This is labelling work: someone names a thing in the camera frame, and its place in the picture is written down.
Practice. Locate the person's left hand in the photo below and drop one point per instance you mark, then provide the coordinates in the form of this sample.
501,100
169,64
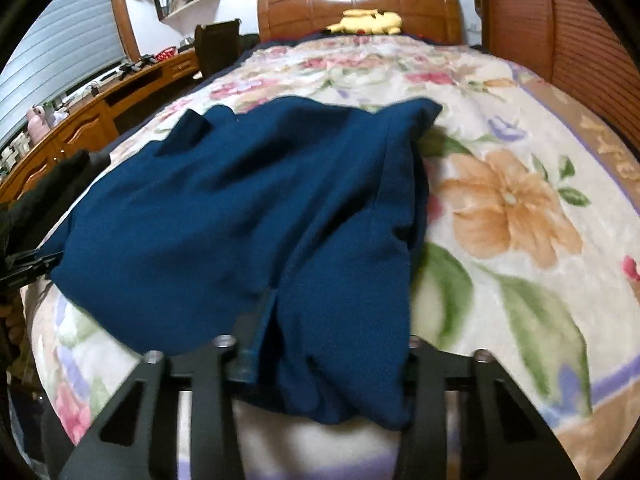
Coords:
10,317

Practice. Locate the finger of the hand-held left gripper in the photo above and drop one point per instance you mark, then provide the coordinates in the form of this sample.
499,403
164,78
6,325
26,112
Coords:
30,266

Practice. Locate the wooden desk with cabinets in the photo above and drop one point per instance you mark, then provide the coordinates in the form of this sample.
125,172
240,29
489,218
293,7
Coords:
85,130

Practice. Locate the dark chair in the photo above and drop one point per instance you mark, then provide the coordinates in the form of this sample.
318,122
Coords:
215,47

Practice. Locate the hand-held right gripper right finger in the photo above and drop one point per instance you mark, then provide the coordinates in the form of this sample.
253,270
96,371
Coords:
425,390

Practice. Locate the dark blue suit jacket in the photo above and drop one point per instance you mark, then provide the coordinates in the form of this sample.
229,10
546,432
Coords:
240,210

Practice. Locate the wooden louvered wardrobe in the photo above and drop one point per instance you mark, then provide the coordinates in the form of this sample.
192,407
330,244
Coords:
575,35

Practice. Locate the dark blue bedsheet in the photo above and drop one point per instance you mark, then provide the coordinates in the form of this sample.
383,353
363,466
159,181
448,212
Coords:
247,49

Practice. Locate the black gadget on desk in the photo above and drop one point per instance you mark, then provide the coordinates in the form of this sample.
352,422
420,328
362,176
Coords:
135,66

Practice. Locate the red basket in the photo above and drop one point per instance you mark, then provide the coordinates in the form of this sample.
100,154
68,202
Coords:
166,53

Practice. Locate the grey window blind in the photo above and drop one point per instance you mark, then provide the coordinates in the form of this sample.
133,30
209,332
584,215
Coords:
60,50

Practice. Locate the yellow plush toy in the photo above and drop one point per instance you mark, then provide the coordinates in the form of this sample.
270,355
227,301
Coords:
365,21

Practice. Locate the floral blanket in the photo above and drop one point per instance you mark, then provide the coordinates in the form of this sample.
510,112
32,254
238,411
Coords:
510,210

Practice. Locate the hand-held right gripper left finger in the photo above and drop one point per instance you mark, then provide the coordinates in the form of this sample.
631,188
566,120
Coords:
250,340

